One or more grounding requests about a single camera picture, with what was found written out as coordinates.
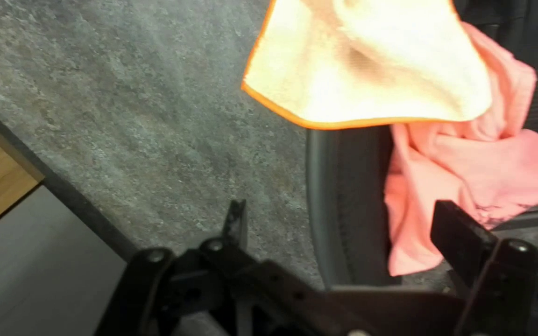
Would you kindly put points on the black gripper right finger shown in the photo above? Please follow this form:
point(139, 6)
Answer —
point(462, 241)

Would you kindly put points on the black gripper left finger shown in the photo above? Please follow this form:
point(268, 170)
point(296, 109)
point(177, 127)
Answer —
point(236, 228)

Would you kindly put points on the pink cloth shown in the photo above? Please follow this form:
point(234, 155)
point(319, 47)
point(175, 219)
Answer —
point(489, 165)

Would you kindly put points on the orange cloth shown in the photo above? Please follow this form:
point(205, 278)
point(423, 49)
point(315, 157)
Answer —
point(343, 64)

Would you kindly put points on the black mesh chair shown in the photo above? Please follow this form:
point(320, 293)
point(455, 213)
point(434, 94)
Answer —
point(347, 168)

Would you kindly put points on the stainless dishwasher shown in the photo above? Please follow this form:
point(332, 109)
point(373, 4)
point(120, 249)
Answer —
point(55, 273)

